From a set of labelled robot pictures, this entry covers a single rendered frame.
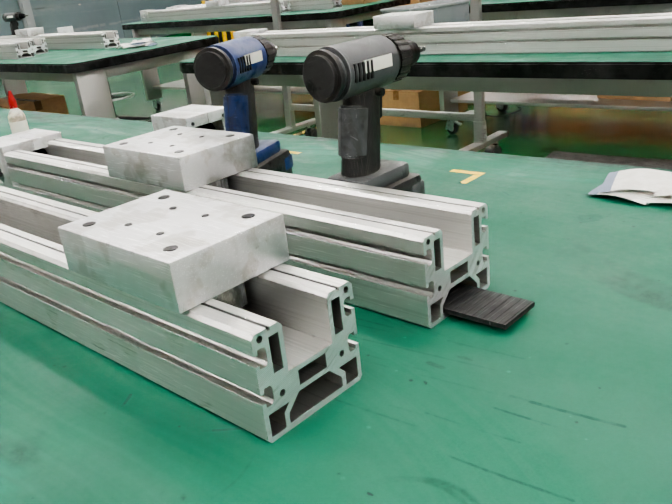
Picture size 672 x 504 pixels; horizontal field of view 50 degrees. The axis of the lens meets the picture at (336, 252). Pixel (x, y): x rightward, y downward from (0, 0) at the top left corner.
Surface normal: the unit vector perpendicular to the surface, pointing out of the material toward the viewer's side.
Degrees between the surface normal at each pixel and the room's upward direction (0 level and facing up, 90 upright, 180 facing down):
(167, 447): 0
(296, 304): 90
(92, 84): 90
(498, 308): 0
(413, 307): 90
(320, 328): 90
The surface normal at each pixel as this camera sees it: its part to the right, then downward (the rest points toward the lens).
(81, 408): -0.11, -0.92
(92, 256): -0.67, 0.35
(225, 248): 0.73, 0.18
